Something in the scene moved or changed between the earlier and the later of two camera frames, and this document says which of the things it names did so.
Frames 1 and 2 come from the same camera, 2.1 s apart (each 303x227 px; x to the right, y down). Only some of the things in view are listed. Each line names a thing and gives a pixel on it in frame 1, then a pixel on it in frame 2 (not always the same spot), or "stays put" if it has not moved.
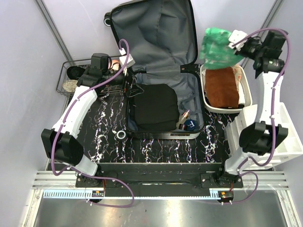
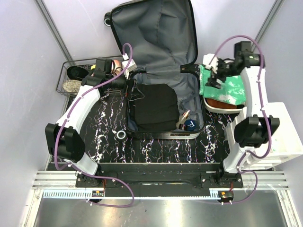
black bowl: (74, 72) stays put
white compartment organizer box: (292, 147) stays put
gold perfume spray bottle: (184, 117) stays put
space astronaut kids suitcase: (158, 38) stays put
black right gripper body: (250, 48) to (225, 70)
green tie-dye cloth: (215, 52) to (233, 90)
